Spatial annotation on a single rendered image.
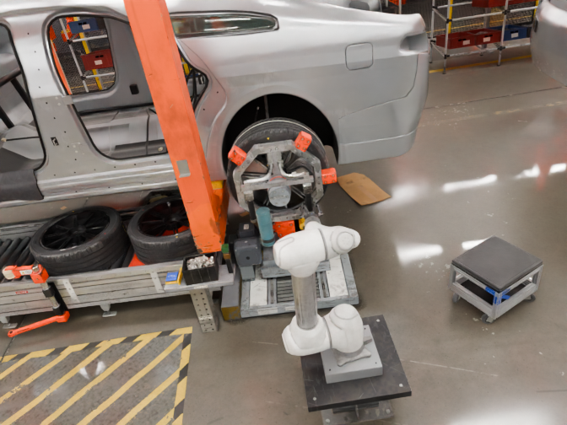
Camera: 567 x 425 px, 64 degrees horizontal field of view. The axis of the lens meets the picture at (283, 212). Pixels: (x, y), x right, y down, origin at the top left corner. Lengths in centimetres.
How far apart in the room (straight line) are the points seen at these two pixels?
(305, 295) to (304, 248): 28
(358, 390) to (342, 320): 36
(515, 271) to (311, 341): 137
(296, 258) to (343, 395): 86
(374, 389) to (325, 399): 24
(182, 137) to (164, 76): 34
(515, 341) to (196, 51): 256
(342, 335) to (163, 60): 159
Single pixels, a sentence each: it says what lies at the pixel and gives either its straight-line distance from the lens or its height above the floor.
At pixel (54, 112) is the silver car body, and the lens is 332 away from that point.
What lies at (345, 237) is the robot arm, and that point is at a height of 119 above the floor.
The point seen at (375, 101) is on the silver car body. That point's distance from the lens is 305.
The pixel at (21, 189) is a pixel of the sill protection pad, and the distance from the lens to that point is 366.
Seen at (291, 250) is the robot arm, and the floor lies 118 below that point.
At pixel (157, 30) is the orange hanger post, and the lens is 238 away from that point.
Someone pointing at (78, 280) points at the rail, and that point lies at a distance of 340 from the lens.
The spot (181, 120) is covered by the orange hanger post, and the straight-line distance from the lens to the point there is 249.
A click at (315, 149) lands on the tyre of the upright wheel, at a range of 281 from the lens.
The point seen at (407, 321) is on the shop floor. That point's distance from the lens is 305.
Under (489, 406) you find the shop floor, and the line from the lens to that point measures 276.
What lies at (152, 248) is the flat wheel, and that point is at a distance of 323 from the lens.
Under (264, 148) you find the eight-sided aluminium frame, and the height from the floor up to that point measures 111.
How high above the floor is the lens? 224
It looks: 33 degrees down
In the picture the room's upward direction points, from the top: 9 degrees counter-clockwise
